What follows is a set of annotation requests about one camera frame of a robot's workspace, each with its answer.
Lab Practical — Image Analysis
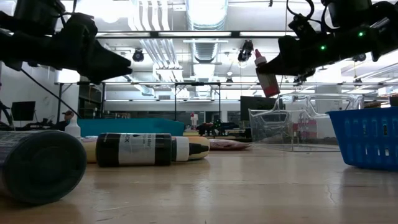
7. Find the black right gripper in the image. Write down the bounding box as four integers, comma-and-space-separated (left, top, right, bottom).
256, 35, 321, 76

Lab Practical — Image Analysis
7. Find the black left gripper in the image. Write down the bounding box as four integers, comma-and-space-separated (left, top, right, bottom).
57, 12, 134, 84

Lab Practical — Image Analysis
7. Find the red food colouring bottle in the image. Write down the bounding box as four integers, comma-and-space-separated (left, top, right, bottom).
254, 49, 280, 98

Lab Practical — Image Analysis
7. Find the pink frosted donut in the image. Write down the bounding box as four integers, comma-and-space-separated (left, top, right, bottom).
81, 136, 100, 164

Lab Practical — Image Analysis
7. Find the black food colouring bottle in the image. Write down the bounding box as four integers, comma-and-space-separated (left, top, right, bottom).
95, 133, 211, 167

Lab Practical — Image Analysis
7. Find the red packaged donut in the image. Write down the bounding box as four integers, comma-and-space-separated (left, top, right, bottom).
208, 138, 252, 151

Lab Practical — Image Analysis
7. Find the large dark labelled bottle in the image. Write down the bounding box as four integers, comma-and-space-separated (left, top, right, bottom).
0, 129, 88, 205

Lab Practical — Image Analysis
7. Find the blue plastic basket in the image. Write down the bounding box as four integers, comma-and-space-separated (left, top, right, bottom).
326, 106, 398, 172

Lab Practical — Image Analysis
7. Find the dark background shelf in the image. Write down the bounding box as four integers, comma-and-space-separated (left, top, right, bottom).
77, 84, 105, 119

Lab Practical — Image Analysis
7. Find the clear plastic container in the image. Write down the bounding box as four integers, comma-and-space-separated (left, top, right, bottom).
248, 93, 364, 152

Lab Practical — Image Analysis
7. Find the teal plastic bin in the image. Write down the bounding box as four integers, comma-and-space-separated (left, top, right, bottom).
77, 118, 186, 138

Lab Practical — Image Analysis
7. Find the person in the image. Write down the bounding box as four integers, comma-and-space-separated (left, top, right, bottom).
51, 110, 75, 131

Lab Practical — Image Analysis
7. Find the long overhead light bar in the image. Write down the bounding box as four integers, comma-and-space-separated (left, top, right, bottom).
95, 30, 299, 39

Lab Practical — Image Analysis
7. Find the black computer monitor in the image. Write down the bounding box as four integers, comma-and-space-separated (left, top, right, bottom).
11, 101, 37, 122

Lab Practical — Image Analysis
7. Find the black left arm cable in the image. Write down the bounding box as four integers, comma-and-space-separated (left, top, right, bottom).
20, 68, 81, 119

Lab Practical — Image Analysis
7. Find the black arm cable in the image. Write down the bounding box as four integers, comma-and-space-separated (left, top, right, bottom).
285, 0, 330, 32
20, 68, 81, 119

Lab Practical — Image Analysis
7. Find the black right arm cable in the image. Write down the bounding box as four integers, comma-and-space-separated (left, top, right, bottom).
285, 0, 330, 32

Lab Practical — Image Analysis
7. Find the black background workstation frame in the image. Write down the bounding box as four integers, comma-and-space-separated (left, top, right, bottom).
54, 80, 223, 124

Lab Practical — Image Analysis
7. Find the silver ventilation duct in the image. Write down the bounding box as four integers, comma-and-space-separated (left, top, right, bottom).
185, 0, 230, 63

